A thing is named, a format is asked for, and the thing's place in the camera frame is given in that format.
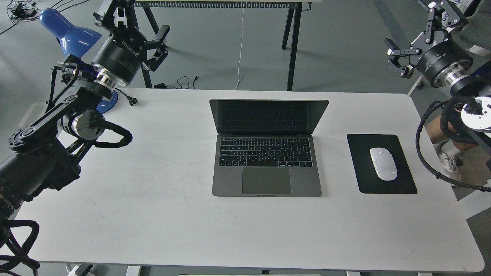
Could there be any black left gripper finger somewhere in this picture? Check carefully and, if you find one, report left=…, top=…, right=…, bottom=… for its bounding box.
left=93, top=0, right=135, bottom=37
left=143, top=25, right=170, bottom=72

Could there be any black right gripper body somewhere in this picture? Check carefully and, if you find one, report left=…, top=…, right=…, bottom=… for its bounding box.
left=416, top=39, right=473, bottom=88

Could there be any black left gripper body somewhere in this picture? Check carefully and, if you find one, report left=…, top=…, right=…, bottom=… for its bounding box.
left=92, top=34, right=146, bottom=86

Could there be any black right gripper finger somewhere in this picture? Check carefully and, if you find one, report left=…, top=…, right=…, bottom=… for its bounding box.
left=385, top=38, right=422, bottom=79
left=418, top=0, right=468, bottom=45

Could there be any grey laptop computer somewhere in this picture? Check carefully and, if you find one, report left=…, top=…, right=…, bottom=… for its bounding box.
left=210, top=99, right=329, bottom=197

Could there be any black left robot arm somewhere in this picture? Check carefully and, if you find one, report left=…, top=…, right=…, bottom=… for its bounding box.
left=1, top=0, right=170, bottom=276

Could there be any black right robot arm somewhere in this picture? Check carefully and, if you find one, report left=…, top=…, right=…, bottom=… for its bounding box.
left=385, top=0, right=490, bottom=192

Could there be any blue desk lamp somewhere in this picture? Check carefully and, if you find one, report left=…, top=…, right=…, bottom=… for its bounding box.
left=39, top=8, right=119, bottom=114

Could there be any white computer mouse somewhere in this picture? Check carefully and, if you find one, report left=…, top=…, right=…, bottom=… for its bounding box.
left=369, top=147, right=398, bottom=181

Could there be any black mouse pad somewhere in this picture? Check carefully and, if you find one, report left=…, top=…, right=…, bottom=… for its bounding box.
left=347, top=133, right=418, bottom=194

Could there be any black floor power cable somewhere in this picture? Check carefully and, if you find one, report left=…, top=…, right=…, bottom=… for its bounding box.
left=153, top=75, right=199, bottom=89

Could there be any white hanging cable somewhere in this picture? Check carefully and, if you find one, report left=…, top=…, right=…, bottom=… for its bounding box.
left=232, top=8, right=245, bottom=91

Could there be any black cable bundle on floor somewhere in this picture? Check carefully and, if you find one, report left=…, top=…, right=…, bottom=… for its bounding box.
left=0, top=0, right=50, bottom=35

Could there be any black background table frame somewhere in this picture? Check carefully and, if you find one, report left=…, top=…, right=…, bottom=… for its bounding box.
left=134, top=0, right=305, bottom=91

